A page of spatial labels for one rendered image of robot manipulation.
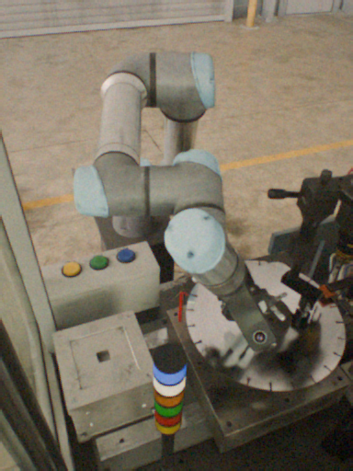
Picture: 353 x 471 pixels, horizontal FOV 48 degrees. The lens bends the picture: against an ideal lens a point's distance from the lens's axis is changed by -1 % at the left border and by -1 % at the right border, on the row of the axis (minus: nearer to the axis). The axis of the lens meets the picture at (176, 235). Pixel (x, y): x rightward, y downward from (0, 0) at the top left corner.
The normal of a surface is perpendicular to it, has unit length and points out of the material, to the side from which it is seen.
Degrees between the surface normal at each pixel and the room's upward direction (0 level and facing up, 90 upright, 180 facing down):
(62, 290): 0
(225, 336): 0
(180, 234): 32
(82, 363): 0
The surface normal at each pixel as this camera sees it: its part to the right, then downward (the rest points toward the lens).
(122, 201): 0.05, 0.49
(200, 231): -0.40, -0.43
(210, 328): 0.03, -0.75
